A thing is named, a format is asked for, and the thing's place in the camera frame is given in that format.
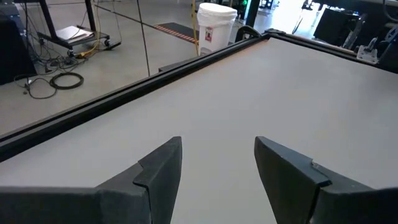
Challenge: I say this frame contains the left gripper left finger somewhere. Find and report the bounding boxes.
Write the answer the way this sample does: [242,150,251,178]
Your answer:
[0,136,183,224]

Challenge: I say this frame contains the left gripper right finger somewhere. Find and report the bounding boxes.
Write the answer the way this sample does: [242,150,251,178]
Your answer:
[254,136,398,224]

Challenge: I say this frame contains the black equipment box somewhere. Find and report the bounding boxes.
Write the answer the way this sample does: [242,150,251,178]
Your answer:
[0,2,37,85]

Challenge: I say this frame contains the black perforated computer case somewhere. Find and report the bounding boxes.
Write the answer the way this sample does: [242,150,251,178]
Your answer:
[158,55,200,73]

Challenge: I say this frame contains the white flat sheet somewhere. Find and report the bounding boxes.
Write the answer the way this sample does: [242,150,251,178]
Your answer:
[55,25,94,43]

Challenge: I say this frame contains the white plastic bucket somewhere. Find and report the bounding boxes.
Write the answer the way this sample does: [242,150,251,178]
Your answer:
[197,2,238,57]

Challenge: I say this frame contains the black floor stand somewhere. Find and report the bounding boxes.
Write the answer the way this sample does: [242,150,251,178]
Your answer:
[244,0,261,28]

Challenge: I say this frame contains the black wheeled desk stand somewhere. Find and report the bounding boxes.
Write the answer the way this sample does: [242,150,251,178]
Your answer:
[37,0,122,57]

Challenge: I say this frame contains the black floor mat striped edge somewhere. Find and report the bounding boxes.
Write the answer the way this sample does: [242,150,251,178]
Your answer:
[154,21,200,44]

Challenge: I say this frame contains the black metal table frame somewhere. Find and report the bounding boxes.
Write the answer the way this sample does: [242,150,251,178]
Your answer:
[0,25,398,162]

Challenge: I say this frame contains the black coiled cable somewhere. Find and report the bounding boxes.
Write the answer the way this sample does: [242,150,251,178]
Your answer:
[49,72,85,91]

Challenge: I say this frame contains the white mounting bracket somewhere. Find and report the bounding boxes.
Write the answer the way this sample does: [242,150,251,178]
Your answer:
[356,45,379,65]

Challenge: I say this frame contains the black hanging cable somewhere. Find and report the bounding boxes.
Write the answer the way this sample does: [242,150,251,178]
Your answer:
[136,0,151,77]

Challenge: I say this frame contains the yellow hanging cable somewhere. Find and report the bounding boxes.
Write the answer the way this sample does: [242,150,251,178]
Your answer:
[191,0,200,56]

